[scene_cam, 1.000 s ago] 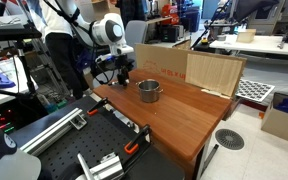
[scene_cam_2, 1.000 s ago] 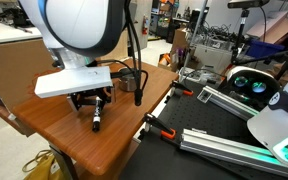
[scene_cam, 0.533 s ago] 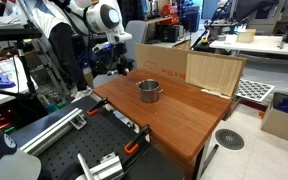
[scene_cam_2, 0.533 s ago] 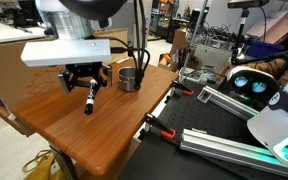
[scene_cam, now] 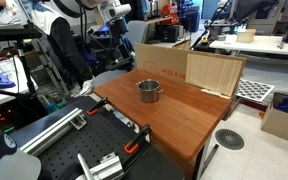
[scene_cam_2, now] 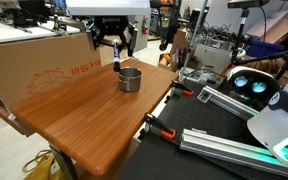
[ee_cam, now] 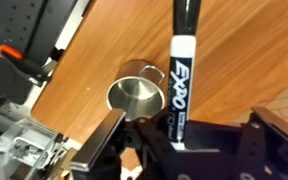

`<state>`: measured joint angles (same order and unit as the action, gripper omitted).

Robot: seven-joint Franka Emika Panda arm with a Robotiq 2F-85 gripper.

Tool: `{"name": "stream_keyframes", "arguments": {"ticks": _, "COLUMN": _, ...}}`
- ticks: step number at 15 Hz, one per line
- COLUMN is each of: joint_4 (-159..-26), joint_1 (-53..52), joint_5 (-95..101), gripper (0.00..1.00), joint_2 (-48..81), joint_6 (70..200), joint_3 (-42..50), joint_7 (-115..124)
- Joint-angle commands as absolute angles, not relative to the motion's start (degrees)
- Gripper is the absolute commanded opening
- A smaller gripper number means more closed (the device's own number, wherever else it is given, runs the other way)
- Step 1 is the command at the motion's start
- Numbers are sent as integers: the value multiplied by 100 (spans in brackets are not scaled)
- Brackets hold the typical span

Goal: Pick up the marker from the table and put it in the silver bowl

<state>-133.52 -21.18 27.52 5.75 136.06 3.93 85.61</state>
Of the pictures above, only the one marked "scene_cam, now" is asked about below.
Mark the silver metal bowl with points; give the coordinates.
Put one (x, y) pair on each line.
(149, 95)

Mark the grey office chair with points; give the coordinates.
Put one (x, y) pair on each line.
(137, 31)

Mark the small wooden box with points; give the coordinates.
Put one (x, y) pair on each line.
(246, 35)

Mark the brown cardboard panel orange print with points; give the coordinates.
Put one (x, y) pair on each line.
(157, 60)

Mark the black perforated breadboard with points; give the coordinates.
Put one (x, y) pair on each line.
(94, 140)

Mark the black table leg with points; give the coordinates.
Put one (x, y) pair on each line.
(199, 163)

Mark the light wooden board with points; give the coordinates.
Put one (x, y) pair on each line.
(214, 73)

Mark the cardboard box blue contents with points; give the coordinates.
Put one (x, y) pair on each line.
(280, 125)

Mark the checkerboard calibration board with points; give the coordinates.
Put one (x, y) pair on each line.
(254, 90)

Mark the white side desk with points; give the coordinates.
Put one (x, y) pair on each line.
(4, 95)

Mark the blue cloth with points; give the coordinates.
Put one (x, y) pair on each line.
(2, 80)

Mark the long white table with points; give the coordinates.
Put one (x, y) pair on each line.
(260, 45)

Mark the aluminium extrusion rail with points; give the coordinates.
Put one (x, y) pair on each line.
(107, 168)
(50, 131)

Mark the round floor drain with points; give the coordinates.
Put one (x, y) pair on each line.
(229, 139)

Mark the black camera stand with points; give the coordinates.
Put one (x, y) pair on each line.
(25, 70)

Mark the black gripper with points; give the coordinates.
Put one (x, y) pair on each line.
(119, 27)

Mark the black camera on stand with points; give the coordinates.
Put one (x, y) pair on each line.
(14, 32)

